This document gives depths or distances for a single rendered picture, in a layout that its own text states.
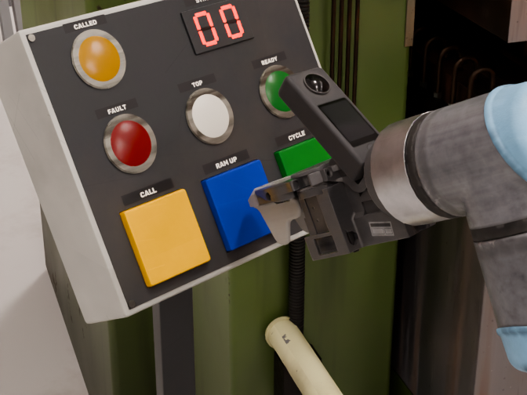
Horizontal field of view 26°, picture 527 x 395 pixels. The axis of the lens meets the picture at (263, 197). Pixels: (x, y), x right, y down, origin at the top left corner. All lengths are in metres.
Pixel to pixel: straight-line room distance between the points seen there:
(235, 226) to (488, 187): 0.35
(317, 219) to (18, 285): 2.07
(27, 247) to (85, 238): 2.17
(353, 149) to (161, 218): 0.21
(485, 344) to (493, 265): 0.69
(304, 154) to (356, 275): 0.49
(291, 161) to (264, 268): 0.44
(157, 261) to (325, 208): 0.17
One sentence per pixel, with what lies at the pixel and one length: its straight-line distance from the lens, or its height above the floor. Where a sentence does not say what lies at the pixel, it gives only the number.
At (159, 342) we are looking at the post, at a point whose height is 0.79.
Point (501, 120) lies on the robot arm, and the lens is 0.85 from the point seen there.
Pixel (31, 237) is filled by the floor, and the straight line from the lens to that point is 3.28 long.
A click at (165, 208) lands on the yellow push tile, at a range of 1.09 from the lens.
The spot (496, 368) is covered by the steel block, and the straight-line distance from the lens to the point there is 1.60.
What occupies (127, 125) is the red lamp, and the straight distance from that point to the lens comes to 1.09.
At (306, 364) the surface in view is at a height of 0.64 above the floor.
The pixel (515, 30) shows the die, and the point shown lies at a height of 1.09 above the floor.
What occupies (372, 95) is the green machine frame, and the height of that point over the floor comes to 0.97.
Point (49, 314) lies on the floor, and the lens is 2.92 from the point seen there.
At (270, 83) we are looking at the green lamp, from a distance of 1.20.
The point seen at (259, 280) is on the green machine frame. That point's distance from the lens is 1.61.
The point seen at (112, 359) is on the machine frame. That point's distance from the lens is 2.16.
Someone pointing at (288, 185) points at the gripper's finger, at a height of 1.08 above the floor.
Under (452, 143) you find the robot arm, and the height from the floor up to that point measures 1.18.
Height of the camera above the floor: 1.52
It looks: 26 degrees down
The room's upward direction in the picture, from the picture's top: straight up
